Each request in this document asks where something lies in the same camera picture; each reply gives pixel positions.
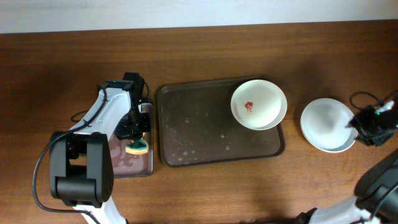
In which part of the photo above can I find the yellow green sponge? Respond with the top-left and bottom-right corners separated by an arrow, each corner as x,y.
125,139 -> 149,155

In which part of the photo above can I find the pale green plate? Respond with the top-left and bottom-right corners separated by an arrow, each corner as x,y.
300,98 -> 358,153

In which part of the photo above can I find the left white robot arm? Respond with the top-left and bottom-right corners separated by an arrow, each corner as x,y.
49,80 -> 150,223

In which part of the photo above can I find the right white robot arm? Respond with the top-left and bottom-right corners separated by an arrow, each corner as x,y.
293,106 -> 397,223

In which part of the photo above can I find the small soapy water tray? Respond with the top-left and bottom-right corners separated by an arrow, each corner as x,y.
109,98 -> 154,179

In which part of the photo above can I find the large brown serving tray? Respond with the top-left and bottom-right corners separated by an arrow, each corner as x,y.
157,78 -> 285,167

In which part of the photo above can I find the cream white plate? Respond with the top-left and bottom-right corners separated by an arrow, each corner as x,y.
230,79 -> 287,131

